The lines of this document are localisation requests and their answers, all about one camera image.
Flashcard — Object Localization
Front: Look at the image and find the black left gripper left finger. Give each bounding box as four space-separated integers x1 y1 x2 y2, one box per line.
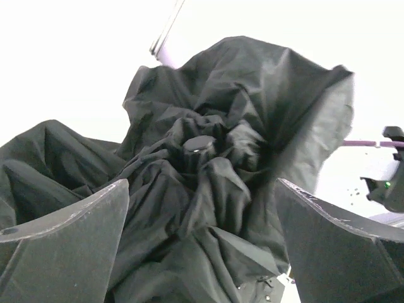
1 179 129 303

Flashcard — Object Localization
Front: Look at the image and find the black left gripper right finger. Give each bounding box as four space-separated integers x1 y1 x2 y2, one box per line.
276 179 403 302

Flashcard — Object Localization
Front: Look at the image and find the black folding umbrella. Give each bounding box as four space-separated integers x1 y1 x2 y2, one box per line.
1 36 354 302

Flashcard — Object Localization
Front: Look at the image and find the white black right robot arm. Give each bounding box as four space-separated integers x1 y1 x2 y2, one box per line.
360 126 403 213

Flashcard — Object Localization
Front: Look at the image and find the right aluminium frame post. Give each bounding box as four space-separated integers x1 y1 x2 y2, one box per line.
149 0 186 62

